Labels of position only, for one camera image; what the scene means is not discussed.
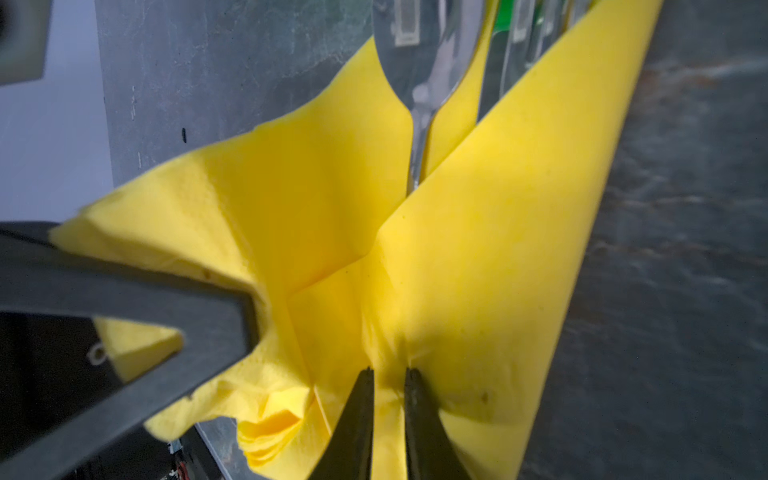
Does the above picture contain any silver fork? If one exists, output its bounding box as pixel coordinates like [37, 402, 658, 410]
[499, 0, 595, 96]

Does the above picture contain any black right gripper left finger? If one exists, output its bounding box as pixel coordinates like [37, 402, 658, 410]
[308, 368, 375, 480]

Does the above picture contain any yellow paper napkin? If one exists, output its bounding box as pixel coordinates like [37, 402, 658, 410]
[50, 1, 661, 479]

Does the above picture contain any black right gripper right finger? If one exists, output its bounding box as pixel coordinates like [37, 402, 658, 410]
[404, 368, 470, 480]

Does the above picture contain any silver knife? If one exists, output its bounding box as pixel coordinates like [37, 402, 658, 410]
[477, 0, 514, 122]

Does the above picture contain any silver spoon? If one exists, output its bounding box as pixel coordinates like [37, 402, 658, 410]
[372, 0, 486, 194]

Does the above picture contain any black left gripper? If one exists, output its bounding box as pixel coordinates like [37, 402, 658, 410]
[1, 222, 258, 479]

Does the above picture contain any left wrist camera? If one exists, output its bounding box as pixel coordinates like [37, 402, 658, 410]
[1, 0, 52, 85]

